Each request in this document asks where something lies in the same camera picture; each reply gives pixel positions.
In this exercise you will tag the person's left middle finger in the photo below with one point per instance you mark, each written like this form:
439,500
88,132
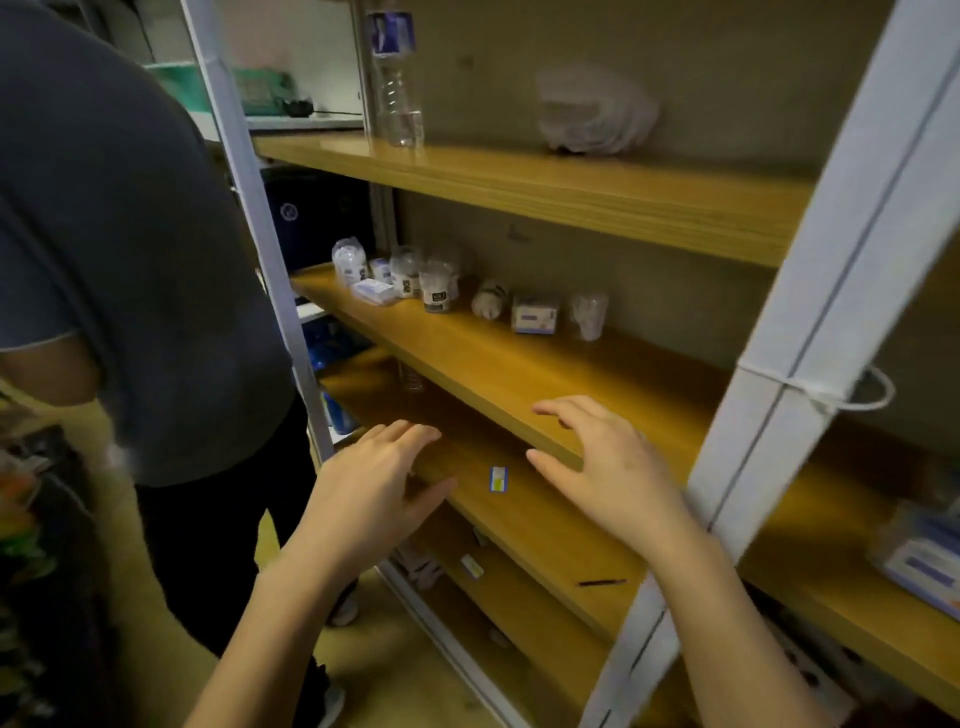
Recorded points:
394,433

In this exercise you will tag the person's right forearm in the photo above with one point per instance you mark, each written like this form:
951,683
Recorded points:
727,637

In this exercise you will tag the flat white packet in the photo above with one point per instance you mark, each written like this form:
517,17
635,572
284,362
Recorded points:
373,292

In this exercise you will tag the small white box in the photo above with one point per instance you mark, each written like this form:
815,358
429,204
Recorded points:
380,270

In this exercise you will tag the small clear bottle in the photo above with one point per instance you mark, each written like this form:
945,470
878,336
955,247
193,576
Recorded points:
410,377

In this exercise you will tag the white metal shelf rail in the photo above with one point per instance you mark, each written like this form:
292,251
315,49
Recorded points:
450,645

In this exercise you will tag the person's left thumb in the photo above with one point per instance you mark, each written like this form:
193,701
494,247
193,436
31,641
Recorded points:
433,501

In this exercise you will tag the dark blue bin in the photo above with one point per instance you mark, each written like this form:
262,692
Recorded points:
315,217

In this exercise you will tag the white box with blue label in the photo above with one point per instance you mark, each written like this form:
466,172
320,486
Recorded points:
534,315

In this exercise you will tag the white printed boxes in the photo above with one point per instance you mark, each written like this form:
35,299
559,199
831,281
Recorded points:
817,667

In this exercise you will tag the person's right hand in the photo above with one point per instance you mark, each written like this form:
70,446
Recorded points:
622,480

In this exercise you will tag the wooden shelf board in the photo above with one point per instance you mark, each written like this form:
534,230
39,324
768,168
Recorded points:
570,187
525,367
525,525
540,637

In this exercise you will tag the large white blue box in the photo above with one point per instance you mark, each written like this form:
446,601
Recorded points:
922,559

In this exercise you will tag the small black device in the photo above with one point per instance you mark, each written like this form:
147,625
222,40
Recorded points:
300,108

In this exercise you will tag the person's left forearm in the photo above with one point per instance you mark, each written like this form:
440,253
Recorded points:
277,637

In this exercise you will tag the person's right thumb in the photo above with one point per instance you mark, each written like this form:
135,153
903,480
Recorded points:
555,471

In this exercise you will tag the white packets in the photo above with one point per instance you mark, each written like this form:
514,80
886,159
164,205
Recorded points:
418,564

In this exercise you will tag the clear plastic cup pack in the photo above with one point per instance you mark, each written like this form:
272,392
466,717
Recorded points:
587,316

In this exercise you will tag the person's left hand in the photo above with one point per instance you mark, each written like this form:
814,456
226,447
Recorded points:
360,495

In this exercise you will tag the blue plastic packages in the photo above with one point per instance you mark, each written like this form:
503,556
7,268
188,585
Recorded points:
330,352

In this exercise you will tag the clear plastic water bottle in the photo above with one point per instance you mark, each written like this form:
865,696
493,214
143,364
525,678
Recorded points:
397,82

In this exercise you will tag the white plastic bag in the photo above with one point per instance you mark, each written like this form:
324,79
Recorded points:
596,112

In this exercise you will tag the blue yellow shelf label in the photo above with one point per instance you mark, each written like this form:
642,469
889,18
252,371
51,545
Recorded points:
499,480

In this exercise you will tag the white yellow shelf label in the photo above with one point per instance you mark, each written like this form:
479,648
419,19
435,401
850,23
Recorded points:
472,567

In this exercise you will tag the colourful snack packets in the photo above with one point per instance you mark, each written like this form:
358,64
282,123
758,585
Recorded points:
37,570

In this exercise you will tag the green plastic crate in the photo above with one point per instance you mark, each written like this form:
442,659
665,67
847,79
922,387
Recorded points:
259,90

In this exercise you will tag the black pen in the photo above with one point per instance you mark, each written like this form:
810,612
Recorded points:
601,582

